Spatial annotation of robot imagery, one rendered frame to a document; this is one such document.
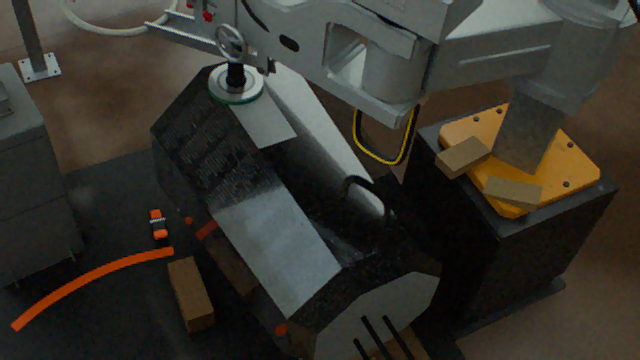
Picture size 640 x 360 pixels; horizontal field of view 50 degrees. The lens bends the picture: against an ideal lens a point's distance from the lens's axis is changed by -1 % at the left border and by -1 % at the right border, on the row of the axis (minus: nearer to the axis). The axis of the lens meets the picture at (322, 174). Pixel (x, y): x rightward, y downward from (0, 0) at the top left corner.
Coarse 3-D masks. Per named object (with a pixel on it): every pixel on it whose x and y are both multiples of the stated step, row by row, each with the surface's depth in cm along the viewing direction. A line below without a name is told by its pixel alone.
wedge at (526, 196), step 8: (488, 176) 262; (496, 176) 262; (488, 184) 259; (496, 184) 259; (504, 184) 258; (512, 184) 258; (520, 184) 258; (528, 184) 257; (488, 192) 257; (496, 192) 256; (504, 192) 256; (512, 192) 255; (520, 192) 255; (528, 192) 255; (536, 192) 254; (504, 200) 255; (512, 200) 253; (520, 200) 252; (528, 200) 252; (536, 200) 251; (520, 208) 254; (528, 208) 253; (536, 208) 252
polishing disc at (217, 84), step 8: (224, 64) 274; (216, 72) 271; (224, 72) 272; (248, 72) 273; (256, 72) 273; (216, 80) 268; (224, 80) 269; (248, 80) 270; (256, 80) 270; (216, 88) 265; (224, 88) 266; (232, 88) 266; (240, 88) 266; (248, 88) 267; (256, 88) 267; (224, 96) 263; (232, 96) 263; (240, 96) 264; (248, 96) 264
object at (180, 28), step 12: (168, 12) 279; (156, 24) 272; (168, 24) 280; (180, 24) 279; (192, 24) 274; (168, 36) 269; (180, 36) 264; (192, 36) 260; (204, 36) 268; (204, 48) 259; (216, 48) 254; (252, 60) 244; (276, 72) 241
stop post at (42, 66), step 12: (12, 0) 351; (24, 0) 354; (24, 12) 359; (24, 24) 364; (24, 36) 369; (36, 36) 373; (36, 48) 378; (24, 60) 395; (36, 60) 384; (48, 60) 397; (24, 72) 389; (36, 72) 389; (48, 72) 390; (60, 72) 391
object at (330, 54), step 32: (256, 0) 217; (288, 0) 215; (320, 0) 201; (256, 32) 227; (288, 32) 217; (320, 32) 208; (352, 32) 219; (384, 32) 192; (256, 64) 240; (288, 64) 227; (320, 64) 217; (352, 64) 221; (352, 96) 216; (416, 96) 215
